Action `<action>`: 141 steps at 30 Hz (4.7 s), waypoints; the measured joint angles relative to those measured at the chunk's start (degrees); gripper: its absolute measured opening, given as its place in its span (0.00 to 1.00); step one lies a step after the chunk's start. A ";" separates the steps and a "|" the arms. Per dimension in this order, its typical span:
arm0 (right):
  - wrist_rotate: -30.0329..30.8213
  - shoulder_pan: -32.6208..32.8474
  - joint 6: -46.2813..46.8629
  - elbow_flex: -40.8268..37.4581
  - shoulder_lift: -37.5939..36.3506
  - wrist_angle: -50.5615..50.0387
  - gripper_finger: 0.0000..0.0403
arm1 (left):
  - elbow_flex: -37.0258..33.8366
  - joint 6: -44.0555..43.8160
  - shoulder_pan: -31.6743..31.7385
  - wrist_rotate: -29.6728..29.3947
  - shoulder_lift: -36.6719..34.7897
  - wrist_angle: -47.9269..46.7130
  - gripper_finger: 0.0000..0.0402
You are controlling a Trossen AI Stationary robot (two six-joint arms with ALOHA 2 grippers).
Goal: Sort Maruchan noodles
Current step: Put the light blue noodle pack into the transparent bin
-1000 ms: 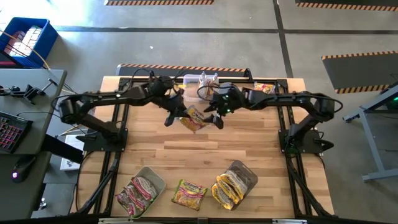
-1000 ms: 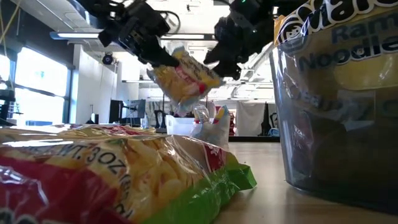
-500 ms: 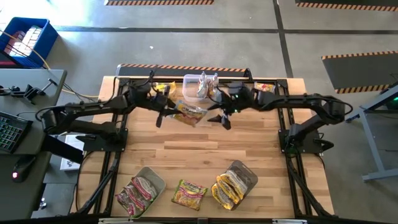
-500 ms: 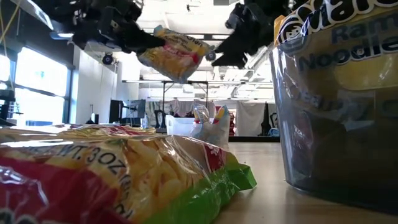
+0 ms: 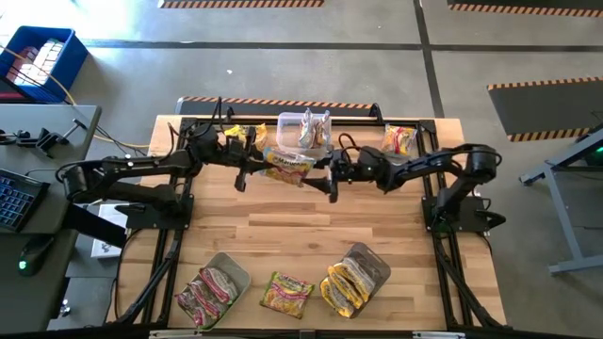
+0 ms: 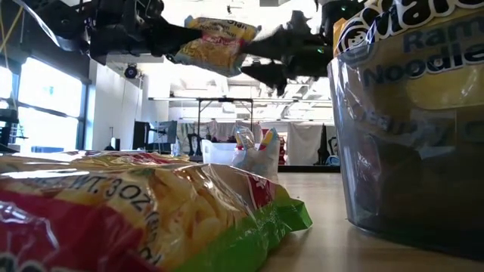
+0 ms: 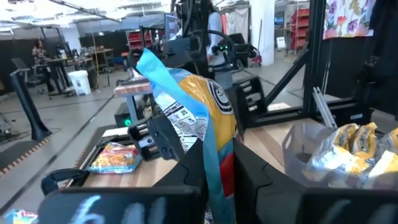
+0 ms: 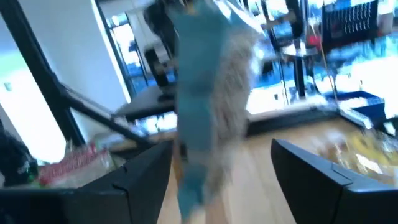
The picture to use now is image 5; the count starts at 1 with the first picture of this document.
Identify white paper box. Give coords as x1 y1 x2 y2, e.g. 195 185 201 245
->
89 202 131 260

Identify grey translucent plastic bin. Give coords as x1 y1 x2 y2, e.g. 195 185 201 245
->
324 241 392 320

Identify white translucent plastic bin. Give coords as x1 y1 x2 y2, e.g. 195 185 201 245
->
275 111 334 159

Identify black desk clamp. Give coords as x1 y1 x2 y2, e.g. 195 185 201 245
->
0 117 89 159

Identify yellow creamy chicken ramen packet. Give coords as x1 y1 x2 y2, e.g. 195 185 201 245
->
328 264 368 305

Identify red green ramen packet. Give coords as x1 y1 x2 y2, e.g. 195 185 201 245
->
173 289 208 330
198 266 239 305
258 270 316 320
187 280 222 319

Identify stacked ramen packets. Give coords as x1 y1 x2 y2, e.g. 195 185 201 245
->
7 38 65 87

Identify grey metal table leg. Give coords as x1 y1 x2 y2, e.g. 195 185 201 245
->
517 122 603 276

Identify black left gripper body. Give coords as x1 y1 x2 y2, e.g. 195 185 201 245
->
214 137 248 172

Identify pale beige plastic bin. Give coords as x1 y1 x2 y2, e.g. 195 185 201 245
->
176 251 253 330

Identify blue plastic crate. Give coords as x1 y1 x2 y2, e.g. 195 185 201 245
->
0 25 90 105

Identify grey desk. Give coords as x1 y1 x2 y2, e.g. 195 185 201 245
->
0 103 103 331

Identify black computer mouse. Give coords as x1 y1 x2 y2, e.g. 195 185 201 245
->
17 234 56 278

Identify black keyboard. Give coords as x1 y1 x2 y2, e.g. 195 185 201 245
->
0 168 51 234

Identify black aluminium table frame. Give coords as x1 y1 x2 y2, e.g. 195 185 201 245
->
106 115 508 331

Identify yellow cable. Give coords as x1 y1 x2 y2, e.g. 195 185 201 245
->
0 44 151 150

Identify black flat strap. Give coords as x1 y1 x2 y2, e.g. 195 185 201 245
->
62 202 128 250

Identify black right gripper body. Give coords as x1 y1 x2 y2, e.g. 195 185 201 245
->
334 149 367 187

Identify black hazard striped floor mat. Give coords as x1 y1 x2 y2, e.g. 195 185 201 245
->
157 0 326 9
446 0 603 19
486 76 603 143
175 95 383 118

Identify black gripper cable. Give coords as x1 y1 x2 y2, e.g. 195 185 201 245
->
336 132 362 154

